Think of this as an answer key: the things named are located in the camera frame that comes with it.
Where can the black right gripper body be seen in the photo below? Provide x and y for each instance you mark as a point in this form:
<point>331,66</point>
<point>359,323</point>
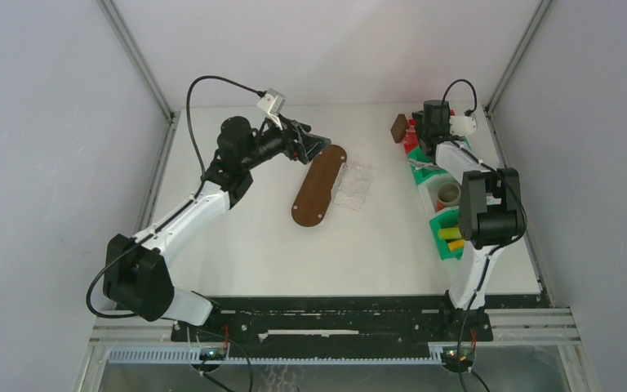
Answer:
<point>423,130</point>

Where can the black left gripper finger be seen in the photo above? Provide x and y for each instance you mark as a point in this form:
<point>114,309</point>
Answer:
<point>291,126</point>
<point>308,147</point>

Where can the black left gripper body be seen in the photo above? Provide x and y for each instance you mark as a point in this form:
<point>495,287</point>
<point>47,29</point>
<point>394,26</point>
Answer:
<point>273,142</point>

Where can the clear textured acrylic holder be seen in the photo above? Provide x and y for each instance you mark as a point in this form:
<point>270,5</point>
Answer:
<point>351,187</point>

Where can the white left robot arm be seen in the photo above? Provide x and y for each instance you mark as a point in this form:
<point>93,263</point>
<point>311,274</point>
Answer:
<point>136,273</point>

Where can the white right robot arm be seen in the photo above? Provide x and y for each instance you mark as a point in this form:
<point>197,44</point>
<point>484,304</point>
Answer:
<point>491,215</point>

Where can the brown oval wooden tray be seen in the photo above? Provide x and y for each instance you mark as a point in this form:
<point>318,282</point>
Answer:
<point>314,196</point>

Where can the green bin with toothpaste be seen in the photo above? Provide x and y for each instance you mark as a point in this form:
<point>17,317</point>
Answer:
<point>447,217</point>

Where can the green toothpaste tube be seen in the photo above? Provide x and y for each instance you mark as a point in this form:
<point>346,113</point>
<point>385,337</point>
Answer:
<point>449,233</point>

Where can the yellow toothpaste tube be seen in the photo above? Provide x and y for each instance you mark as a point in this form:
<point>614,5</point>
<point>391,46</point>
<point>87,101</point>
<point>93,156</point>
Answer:
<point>455,245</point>

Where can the red storage bin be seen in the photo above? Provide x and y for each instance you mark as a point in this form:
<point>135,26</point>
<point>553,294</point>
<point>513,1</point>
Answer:
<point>424,129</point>

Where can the green bin with toothbrushes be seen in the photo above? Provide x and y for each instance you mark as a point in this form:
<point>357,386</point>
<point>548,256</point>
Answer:
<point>421,170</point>

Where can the white storage bin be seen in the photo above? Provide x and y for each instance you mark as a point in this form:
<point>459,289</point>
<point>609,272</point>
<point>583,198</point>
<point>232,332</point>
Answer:
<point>428,188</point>

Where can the grey ceramic cup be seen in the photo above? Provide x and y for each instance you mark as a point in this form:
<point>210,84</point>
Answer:
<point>448,195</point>

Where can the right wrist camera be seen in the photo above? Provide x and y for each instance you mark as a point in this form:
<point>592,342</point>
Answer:
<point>462,125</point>

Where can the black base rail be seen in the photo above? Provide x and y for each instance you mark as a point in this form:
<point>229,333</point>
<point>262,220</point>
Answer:
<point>337,327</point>

